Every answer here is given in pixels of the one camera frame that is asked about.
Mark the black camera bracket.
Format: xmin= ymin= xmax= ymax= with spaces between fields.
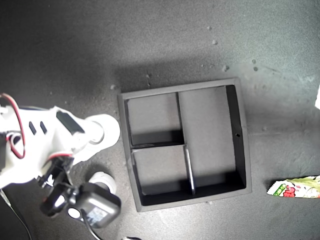
xmin=37 ymin=157 xmax=75 ymax=188

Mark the camera black cable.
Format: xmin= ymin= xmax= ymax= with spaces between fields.
xmin=83 ymin=217 xmax=103 ymax=240

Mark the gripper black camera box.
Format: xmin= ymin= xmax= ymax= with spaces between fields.
xmin=39 ymin=181 xmax=123 ymax=230

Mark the black tray with wells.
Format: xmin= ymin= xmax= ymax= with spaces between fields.
xmin=117 ymin=77 xmax=253 ymax=213

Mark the green red snack bar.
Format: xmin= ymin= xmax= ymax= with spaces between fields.
xmin=266 ymin=175 xmax=320 ymax=200

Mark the thin black cable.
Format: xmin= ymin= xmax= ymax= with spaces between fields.
xmin=0 ymin=188 xmax=33 ymax=240

